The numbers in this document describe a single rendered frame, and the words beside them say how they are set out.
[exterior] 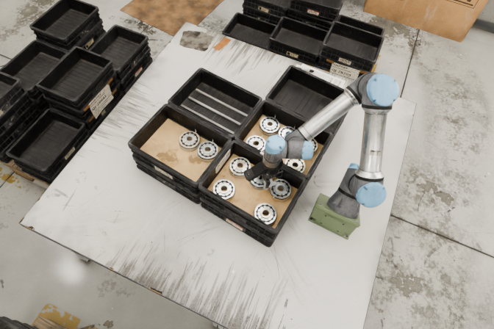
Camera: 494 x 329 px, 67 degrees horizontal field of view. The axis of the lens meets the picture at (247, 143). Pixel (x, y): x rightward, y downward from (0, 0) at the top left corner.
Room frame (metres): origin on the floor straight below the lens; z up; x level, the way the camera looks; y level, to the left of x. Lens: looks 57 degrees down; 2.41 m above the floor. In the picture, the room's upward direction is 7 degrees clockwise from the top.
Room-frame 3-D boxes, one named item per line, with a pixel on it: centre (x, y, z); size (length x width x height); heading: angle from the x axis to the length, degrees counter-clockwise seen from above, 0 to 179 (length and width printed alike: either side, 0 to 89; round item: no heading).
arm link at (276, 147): (0.81, -0.11, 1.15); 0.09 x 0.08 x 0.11; 95
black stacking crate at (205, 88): (1.20, 0.19, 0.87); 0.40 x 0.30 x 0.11; 65
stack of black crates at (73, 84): (1.57, 1.15, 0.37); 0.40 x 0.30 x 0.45; 162
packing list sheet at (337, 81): (1.62, -0.38, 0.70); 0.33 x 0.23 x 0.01; 72
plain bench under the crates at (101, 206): (1.04, 0.00, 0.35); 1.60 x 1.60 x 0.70; 72
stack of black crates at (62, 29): (2.08, 1.40, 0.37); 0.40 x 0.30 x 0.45; 162
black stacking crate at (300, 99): (1.30, -0.31, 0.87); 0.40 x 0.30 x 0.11; 65
